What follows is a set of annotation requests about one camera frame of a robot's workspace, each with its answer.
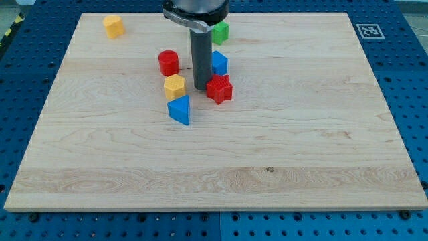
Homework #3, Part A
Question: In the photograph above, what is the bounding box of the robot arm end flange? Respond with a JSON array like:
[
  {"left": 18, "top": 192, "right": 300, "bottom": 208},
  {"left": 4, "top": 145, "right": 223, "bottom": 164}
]
[{"left": 162, "top": 0, "right": 229, "bottom": 33}]

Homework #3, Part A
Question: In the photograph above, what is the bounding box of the yellow hexagon block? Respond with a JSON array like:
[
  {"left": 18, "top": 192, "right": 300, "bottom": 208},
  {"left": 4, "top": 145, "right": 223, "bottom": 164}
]
[{"left": 164, "top": 74, "right": 186, "bottom": 100}]

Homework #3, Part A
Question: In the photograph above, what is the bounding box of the yellow heart block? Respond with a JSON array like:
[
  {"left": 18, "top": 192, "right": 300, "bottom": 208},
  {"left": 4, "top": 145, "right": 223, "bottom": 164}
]
[{"left": 102, "top": 15, "right": 126, "bottom": 39}]

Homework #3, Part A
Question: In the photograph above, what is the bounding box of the red star block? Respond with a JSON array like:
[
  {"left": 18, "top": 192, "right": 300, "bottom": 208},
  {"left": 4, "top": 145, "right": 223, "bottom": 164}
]
[{"left": 206, "top": 74, "right": 233, "bottom": 105}]

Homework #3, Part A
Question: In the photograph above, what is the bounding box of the blue triangle block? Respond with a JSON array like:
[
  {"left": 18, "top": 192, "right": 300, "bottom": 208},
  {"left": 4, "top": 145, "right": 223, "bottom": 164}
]
[{"left": 167, "top": 95, "right": 190, "bottom": 125}]

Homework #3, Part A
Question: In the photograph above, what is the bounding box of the blue cube block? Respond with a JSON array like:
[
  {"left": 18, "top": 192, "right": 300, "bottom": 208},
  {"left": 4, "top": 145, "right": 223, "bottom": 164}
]
[{"left": 212, "top": 51, "right": 229, "bottom": 76}]

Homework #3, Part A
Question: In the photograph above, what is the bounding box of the red cylinder block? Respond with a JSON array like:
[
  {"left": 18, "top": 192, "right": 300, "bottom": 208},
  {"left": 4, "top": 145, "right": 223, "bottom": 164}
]
[{"left": 158, "top": 50, "right": 180, "bottom": 76}]

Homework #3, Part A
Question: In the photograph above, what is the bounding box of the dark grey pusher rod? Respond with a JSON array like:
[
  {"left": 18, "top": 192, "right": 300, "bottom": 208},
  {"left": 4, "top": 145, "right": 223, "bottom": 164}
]
[{"left": 189, "top": 30, "right": 213, "bottom": 90}]

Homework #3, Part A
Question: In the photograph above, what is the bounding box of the green block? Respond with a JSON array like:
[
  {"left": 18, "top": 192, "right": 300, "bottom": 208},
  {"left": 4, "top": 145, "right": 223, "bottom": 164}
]
[{"left": 212, "top": 21, "right": 229, "bottom": 45}]

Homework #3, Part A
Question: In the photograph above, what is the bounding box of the wooden board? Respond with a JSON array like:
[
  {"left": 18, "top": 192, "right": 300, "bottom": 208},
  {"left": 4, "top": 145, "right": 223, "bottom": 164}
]
[{"left": 5, "top": 13, "right": 427, "bottom": 212}]

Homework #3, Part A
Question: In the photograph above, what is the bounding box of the white fiducial marker tag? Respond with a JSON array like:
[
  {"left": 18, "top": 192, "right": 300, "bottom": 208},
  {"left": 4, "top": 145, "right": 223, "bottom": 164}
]
[{"left": 356, "top": 23, "right": 385, "bottom": 39}]

